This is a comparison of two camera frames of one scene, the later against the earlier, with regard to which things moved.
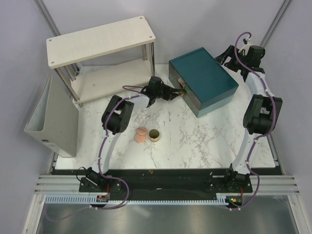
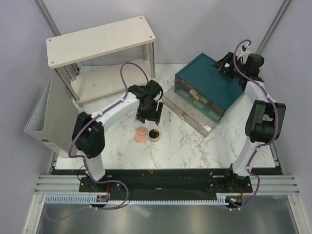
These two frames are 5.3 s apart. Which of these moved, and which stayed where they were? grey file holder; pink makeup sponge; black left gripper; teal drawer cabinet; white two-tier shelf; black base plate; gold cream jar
Moved: black left gripper; teal drawer cabinet
Stayed: gold cream jar; grey file holder; black base plate; white two-tier shelf; pink makeup sponge
